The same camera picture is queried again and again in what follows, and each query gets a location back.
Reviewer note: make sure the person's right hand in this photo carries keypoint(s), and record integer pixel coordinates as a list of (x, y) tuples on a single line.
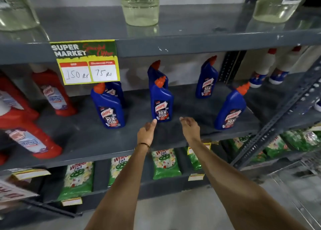
[(191, 130)]

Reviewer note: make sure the person's left hand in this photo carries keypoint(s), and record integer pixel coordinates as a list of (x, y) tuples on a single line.
[(145, 135)]

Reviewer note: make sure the person's left fingers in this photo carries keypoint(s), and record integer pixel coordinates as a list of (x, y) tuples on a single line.
[(153, 123)]

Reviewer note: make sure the person's right fingers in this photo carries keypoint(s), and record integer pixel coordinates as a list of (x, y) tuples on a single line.
[(185, 119)]

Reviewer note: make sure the person's left forearm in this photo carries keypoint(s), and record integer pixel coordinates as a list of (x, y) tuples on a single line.
[(125, 189)]

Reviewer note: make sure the person's right forearm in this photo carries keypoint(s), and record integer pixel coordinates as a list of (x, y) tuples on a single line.
[(233, 187)]

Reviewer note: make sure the group of blue cleaner bottles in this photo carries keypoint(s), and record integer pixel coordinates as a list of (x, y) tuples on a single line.
[(161, 104)]

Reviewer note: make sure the gold wrist bangle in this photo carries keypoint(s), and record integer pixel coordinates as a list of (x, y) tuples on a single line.
[(145, 145)]

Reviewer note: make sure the small yellow shelf label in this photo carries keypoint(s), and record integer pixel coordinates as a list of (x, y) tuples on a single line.
[(196, 177), (31, 174), (207, 146), (71, 201)]

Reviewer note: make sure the row of green detergent packets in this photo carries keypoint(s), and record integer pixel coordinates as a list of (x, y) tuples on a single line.
[(165, 164)]

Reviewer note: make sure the grey metal shelf rack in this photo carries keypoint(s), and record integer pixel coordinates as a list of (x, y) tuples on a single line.
[(180, 39)]

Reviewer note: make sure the yellow green price sign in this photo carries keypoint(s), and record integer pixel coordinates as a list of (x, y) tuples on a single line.
[(86, 61)]

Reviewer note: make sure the white bottle with red cap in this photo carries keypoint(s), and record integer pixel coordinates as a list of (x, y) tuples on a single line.
[(283, 66), (262, 66)]

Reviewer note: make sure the perforated grey metal brace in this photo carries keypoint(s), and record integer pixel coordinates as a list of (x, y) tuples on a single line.
[(280, 119)]

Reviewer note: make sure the red cleaner bottle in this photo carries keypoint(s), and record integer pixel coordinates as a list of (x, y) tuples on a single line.
[(15, 99), (27, 137), (54, 94), (2, 159)]

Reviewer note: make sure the clear bottle of pale liquid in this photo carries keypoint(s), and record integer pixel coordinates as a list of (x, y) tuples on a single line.
[(275, 3), (140, 6), (15, 8)]

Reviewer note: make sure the red white offer sign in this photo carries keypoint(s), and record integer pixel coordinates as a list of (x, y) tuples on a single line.
[(15, 191)]

